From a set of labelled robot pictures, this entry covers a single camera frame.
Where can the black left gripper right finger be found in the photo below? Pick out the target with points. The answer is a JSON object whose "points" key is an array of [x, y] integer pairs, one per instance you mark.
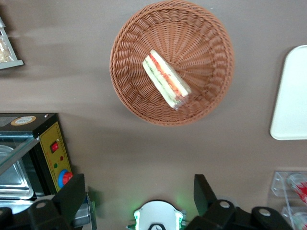
{"points": [[208, 208]]}

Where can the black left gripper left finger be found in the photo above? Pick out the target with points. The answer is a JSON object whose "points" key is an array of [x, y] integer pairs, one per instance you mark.
{"points": [[64, 198]]}

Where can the triangle sandwich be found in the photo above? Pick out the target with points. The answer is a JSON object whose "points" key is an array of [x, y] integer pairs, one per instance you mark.
{"points": [[165, 77]]}

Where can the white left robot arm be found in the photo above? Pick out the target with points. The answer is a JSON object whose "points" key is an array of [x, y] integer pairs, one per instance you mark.
{"points": [[157, 215]]}

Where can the beige plastic tray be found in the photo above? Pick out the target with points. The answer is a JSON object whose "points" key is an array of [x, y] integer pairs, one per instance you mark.
{"points": [[292, 95]]}

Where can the grey snack tray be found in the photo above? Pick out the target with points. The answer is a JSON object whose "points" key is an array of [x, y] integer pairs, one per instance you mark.
{"points": [[14, 62]]}

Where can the round brown wicker basket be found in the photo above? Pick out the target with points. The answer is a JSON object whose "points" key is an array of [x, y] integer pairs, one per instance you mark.
{"points": [[201, 48]]}

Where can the steel pan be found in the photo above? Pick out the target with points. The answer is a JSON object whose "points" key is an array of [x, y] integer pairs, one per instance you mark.
{"points": [[12, 182]]}

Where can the black food warmer appliance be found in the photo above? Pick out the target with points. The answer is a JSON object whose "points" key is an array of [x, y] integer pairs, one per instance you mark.
{"points": [[51, 143]]}

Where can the clear acrylic bottle rack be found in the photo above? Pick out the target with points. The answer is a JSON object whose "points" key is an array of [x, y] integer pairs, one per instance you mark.
{"points": [[279, 184]]}

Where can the red soda bottle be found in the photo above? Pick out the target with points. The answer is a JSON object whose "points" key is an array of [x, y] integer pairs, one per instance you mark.
{"points": [[298, 185], [301, 221]]}

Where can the clear bag of crackers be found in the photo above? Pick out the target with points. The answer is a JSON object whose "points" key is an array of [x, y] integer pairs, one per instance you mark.
{"points": [[4, 51]]}

